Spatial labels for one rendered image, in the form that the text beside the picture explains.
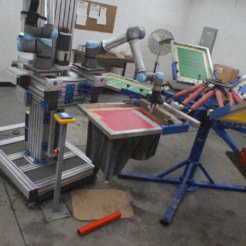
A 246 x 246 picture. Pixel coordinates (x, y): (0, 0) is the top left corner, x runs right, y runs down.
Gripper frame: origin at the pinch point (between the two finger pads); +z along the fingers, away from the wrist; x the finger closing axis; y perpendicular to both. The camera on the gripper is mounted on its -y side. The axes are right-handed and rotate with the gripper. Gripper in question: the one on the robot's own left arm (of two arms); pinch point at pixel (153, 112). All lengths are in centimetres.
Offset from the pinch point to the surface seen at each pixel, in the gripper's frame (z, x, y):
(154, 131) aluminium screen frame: 3.4, 22.0, -28.7
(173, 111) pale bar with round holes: -1.3, -20.7, -4.9
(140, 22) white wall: -70, -254, 379
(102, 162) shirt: 39, 50, -7
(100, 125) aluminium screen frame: 2, 61, -13
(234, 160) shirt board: 7, -16, -79
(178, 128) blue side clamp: 3.0, -3.5, -29.8
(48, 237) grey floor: 100, 95, -14
